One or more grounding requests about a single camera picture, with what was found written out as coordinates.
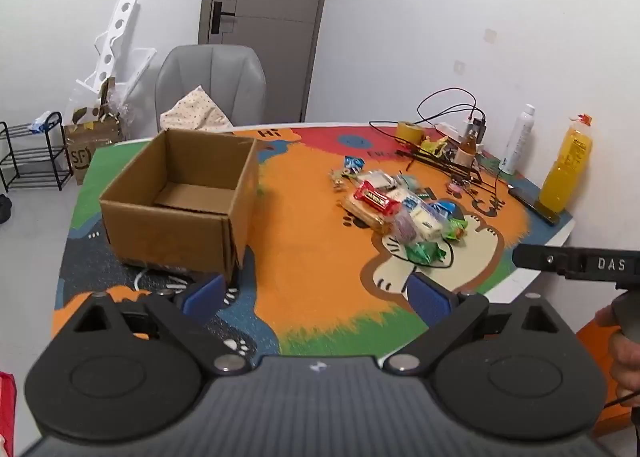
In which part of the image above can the clear plastic wrap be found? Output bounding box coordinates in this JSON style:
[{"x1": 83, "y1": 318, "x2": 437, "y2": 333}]
[{"x1": 65, "y1": 77, "x2": 136, "y2": 138}]

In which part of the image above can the person's right hand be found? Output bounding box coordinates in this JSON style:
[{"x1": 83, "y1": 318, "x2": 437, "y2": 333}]
[{"x1": 595, "y1": 306, "x2": 640, "y2": 394}]

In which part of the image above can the cardboard box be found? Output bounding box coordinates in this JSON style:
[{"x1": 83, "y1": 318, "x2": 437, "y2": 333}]
[{"x1": 99, "y1": 128, "x2": 260, "y2": 283}]

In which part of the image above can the black phone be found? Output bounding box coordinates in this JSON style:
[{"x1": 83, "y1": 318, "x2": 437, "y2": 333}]
[{"x1": 507, "y1": 186, "x2": 561, "y2": 225}]

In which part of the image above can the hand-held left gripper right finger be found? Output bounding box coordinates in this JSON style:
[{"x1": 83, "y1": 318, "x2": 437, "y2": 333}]
[{"x1": 382, "y1": 273, "x2": 571, "y2": 377}]

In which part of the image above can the grey padded chair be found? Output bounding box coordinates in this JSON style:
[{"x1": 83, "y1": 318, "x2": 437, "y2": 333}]
[{"x1": 155, "y1": 44, "x2": 267, "y2": 130}]

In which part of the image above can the yellow tape roll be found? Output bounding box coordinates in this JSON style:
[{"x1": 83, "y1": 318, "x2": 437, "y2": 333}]
[{"x1": 397, "y1": 121, "x2": 426, "y2": 143}]

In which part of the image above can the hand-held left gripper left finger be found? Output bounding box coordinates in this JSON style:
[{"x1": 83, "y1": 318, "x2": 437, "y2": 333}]
[{"x1": 52, "y1": 273, "x2": 251, "y2": 378}]

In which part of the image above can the orange juice bottle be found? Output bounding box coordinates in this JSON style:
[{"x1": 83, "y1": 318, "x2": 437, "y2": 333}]
[{"x1": 539, "y1": 113, "x2": 595, "y2": 214}]

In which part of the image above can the black shoe rack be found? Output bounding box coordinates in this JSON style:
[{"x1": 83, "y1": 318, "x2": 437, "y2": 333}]
[{"x1": 0, "y1": 112, "x2": 75, "y2": 192}]

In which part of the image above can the black door handle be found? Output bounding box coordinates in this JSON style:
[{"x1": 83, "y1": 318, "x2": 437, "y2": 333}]
[{"x1": 210, "y1": 1, "x2": 236, "y2": 35}]

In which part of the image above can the blue and white bag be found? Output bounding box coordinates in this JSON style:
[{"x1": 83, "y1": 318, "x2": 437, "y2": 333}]
[{"x1": 27, "y1": 111, "x2": 63, "y2": 133}]

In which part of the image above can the white cable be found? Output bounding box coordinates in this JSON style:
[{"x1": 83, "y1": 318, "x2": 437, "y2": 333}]
[{"x1": 134, "y1": 267, "x2": 191, "y2": 293}]

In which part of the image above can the red snack bar wrapper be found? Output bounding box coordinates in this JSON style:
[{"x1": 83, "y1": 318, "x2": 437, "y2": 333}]
[{"x1": 354, "y1": 180, "x2": 401, "y2": 218}]

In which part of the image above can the brown glass bottle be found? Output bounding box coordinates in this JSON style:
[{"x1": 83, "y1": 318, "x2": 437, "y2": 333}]
[{"x1": 455, "y1": 120, "x2": 481, "y2": 168}]

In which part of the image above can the brown shipping carton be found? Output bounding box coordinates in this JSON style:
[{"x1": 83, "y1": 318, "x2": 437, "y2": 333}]
[{"x1": 64, "y1": 117, "x2": 123, "y2": 185}]

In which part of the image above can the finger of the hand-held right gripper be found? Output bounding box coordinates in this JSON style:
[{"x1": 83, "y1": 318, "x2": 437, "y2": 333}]
[{"x1": 514, "y1": 242, "x2": 573, "y2": 275}]

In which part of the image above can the white spray bottle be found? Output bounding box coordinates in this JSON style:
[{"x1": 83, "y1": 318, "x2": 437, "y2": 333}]
[{"x1": 499, "y1": 104, "x2": 536, "y2": 175}]

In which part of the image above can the clear-wrapped sandwich bread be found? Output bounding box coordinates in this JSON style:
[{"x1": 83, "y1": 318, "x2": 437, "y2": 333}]
[{"x1": 340, "y1": 194, "x2": 396, "y2": 233}]

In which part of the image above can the white holed rack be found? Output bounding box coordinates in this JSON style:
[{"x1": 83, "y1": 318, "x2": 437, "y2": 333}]
[{"x1": 75, "y1": 0, "x2": 158, "y2": 103}]

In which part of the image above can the pile of snack packets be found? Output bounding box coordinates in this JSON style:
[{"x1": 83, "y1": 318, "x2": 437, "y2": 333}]
[{"x1": 329, "y1": 156, "x2": 468, "y2": 266}]

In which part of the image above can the red plastic basket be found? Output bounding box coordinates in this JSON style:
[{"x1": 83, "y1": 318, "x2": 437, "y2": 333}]
[{"x1": 0, "y1": 372, "x2": 17, "y2": 457}]

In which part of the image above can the dotted cream cushion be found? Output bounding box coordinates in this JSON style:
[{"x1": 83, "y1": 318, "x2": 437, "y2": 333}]
[{"x1": 160, "y1": 86, "x2": 235, "y2": 133}]

